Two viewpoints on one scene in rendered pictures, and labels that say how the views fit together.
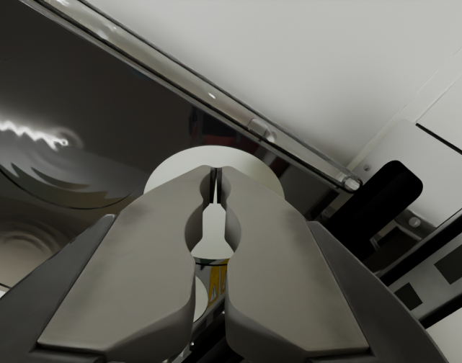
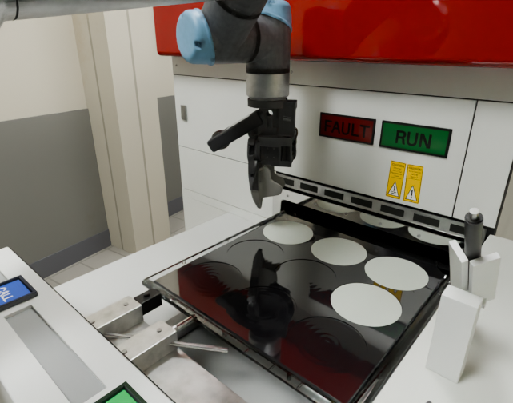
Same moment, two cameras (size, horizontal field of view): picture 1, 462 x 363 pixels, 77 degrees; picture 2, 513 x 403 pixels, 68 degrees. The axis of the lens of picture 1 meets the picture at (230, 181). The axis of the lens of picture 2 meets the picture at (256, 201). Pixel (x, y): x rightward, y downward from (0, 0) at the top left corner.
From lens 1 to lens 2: 74 cm
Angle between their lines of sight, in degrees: 75
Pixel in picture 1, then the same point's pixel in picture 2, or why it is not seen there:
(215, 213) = (289, 232)
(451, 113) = (269, 210)
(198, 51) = not seen: hidden behind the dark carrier
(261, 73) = not seen: hidden behind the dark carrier
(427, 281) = (296, 185)
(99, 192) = (276, 251)
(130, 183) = (274, 245)
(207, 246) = (306, 234)
